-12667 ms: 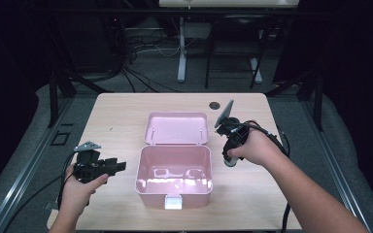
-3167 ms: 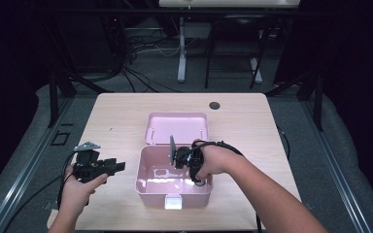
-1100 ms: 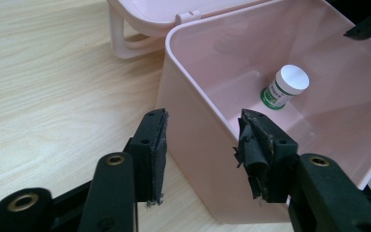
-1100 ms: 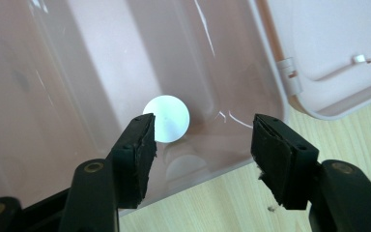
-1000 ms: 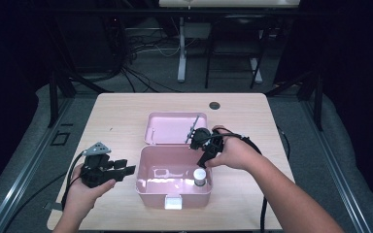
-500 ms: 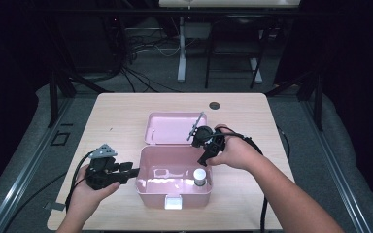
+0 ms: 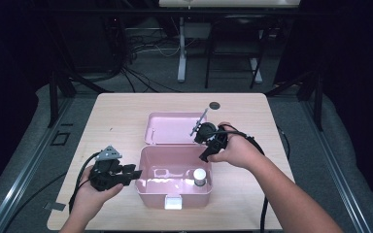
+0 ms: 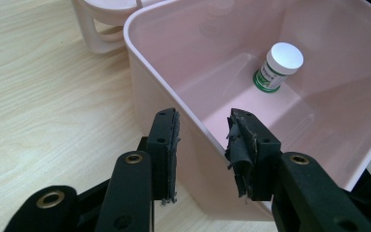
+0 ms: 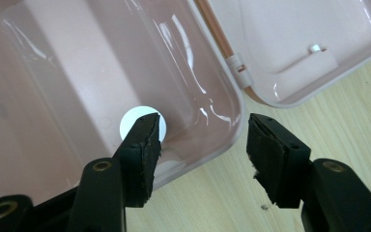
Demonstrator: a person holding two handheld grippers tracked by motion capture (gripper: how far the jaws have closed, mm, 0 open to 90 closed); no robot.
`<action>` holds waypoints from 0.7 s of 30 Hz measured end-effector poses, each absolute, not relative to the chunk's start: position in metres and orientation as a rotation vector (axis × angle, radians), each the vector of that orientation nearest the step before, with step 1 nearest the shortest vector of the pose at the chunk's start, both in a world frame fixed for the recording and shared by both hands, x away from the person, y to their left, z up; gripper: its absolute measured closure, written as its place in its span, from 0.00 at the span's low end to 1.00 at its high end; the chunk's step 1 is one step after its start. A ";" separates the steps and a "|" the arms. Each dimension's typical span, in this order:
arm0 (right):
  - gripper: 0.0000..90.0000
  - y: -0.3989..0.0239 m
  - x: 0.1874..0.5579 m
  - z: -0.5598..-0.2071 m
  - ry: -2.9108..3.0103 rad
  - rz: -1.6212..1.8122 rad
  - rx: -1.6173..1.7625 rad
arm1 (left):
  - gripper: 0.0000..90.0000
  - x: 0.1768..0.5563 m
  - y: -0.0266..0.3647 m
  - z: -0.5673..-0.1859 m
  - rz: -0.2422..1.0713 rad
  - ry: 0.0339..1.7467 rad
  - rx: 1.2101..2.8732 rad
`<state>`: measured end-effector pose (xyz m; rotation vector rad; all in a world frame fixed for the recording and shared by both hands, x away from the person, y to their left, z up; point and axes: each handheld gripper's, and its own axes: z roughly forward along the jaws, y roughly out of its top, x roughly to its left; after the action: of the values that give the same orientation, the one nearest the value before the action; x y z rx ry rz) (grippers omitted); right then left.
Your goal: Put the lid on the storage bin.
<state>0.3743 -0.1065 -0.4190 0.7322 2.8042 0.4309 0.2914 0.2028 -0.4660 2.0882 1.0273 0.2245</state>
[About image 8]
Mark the pink plastic lidded box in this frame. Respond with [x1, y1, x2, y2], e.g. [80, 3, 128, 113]
[71, 0, 371, 223]

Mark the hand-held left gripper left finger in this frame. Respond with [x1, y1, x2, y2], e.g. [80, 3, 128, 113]
[95, 107, 181, 232]

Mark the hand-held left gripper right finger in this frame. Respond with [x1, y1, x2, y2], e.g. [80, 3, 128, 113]
[224, 108, 371, 232]

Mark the white capped green label bottle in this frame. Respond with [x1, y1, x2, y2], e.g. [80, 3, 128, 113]
[252, 42, 304, 94]

